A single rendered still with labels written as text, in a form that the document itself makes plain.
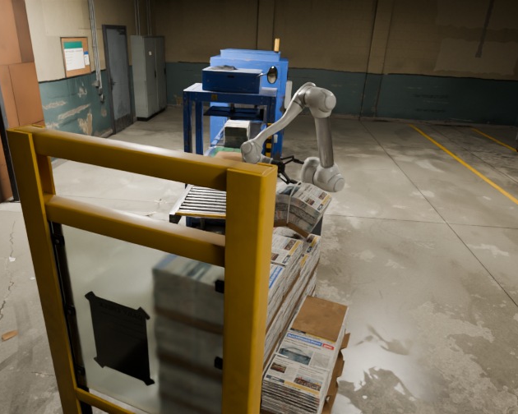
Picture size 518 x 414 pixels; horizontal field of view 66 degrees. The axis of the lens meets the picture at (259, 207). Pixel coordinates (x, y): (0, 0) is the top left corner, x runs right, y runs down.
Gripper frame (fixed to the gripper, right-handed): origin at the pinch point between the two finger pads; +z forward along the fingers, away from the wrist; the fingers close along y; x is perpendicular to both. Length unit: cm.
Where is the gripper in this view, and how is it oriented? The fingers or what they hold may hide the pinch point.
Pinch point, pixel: (300, 172)
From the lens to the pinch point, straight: 263.1
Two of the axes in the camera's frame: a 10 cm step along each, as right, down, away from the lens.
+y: -1.2, 8.9, 4.4
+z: 9.1, 2.8, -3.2
